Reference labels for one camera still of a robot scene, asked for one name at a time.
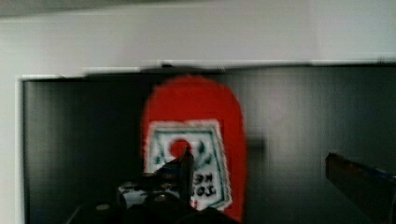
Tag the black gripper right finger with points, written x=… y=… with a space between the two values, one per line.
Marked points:
x=371 y=190

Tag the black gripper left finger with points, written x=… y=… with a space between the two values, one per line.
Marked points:
x=180 y=171

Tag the red ketchup bottle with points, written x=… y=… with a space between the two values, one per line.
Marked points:
x=198 y=112

